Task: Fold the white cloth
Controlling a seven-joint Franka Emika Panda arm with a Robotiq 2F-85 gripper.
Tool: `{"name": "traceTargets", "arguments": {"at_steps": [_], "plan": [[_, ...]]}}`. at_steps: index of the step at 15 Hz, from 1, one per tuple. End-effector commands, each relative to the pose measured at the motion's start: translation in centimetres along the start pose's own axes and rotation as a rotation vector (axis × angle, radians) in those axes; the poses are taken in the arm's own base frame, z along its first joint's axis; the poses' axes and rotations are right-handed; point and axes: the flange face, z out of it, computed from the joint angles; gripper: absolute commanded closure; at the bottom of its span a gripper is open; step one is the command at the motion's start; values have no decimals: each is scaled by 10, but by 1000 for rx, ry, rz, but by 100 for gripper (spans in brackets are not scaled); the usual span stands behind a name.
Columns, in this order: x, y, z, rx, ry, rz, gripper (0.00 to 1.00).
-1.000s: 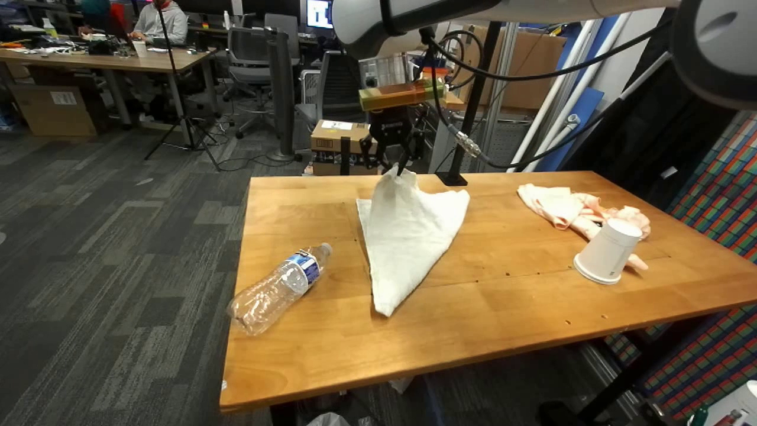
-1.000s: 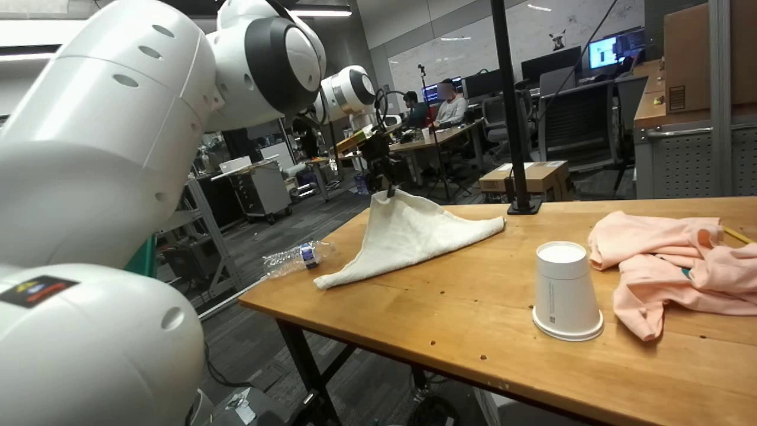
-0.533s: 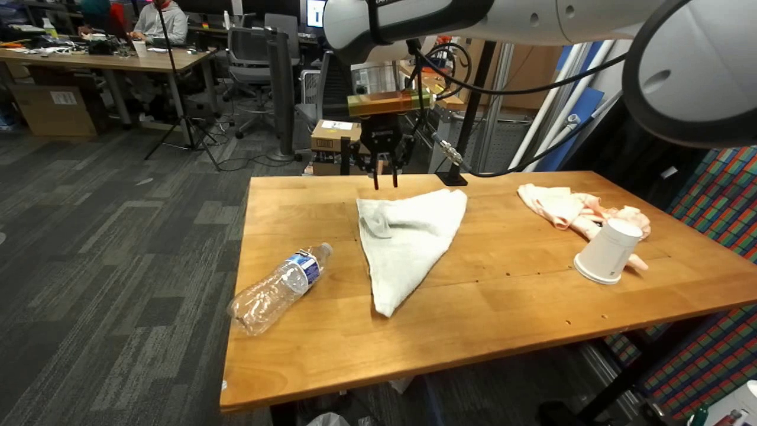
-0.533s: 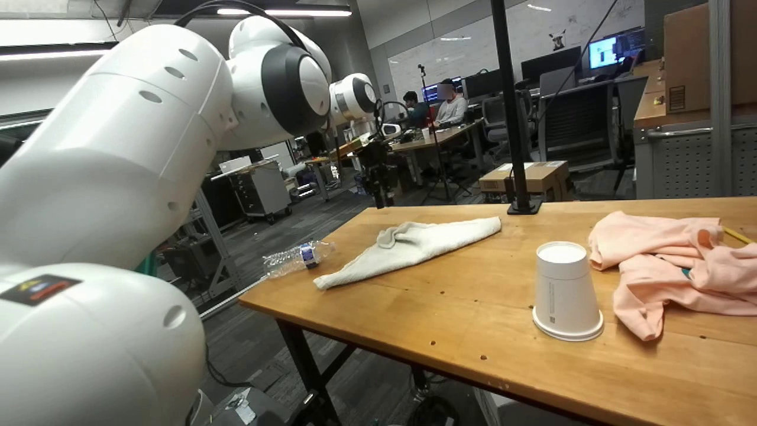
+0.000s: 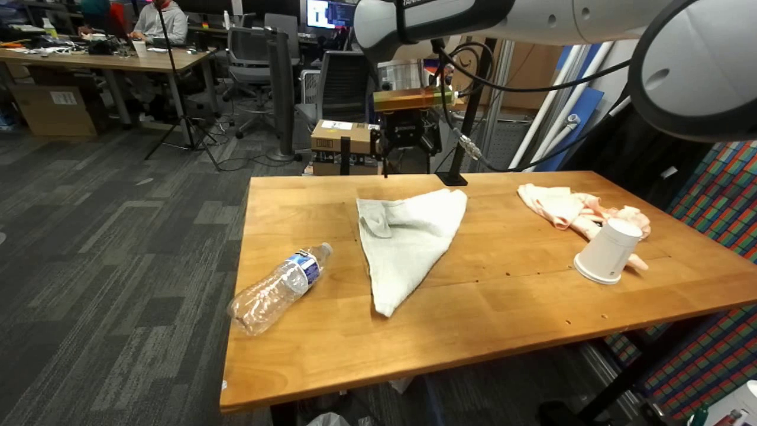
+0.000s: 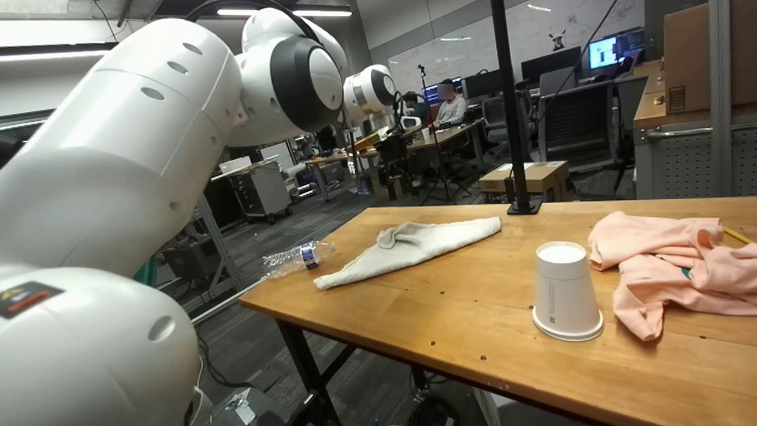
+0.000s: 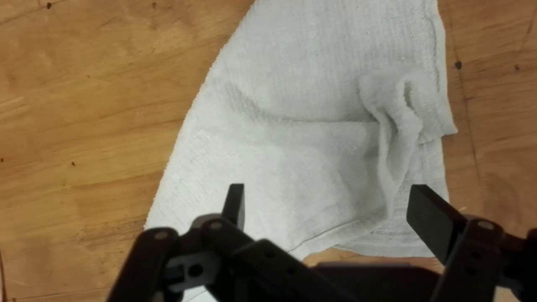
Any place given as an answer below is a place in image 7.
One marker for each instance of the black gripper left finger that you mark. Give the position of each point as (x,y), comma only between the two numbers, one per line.
(223,257)

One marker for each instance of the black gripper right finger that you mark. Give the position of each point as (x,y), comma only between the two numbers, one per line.
(474,257)

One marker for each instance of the white terry cloth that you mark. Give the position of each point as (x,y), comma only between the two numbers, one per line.
(312,111)

